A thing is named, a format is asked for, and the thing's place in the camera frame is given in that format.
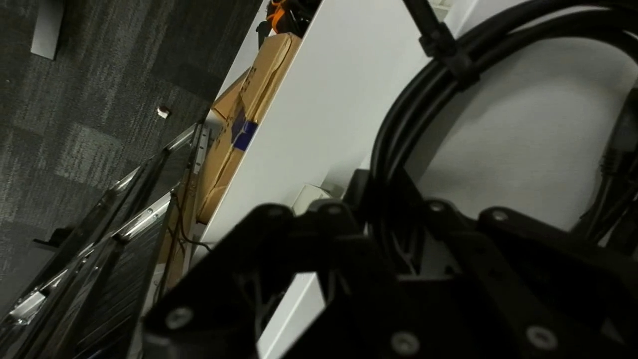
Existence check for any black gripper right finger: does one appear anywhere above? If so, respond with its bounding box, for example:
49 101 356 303
397 197 638 359

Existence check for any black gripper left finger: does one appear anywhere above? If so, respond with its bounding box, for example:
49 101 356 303
138 197 427 359

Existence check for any orange object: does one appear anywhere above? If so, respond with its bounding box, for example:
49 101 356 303
264 0 306 36

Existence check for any steel tray rack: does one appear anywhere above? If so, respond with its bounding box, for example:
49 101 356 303
0 123 220 359

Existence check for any white metal shelf unit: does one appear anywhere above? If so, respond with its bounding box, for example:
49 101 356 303
198 0 638 359

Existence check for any large cardboard box blue tape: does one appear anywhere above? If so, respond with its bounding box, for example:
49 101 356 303
158 32 306 295

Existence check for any grey metal leg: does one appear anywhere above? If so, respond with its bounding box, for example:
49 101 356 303
29 0 67 61

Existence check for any black cable bundle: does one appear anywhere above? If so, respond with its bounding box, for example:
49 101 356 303
368 0 638 267

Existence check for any black velcro strap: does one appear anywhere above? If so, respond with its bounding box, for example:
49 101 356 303
401 0 483 89

